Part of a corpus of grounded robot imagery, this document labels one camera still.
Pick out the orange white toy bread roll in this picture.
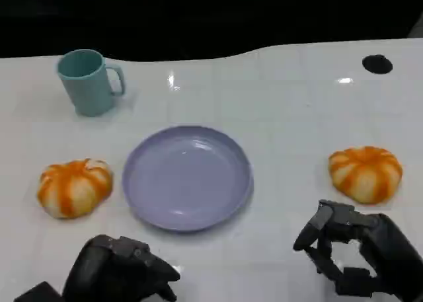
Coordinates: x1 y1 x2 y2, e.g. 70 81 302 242
328 145 404 206
36 158 114 219

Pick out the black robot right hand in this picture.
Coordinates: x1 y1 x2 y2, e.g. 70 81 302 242
292 199 423 300

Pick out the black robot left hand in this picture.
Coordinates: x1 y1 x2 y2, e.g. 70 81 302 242
62 234 181 302

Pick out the lilac plate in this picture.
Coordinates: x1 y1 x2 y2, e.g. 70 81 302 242
122 126 254 233

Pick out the black round table grommet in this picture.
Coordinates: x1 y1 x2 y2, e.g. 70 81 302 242
362 54 394 74

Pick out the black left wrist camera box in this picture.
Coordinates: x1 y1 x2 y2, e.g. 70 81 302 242
13 281 64 302

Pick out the pale green mug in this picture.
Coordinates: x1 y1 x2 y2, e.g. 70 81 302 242
57 49 126 118

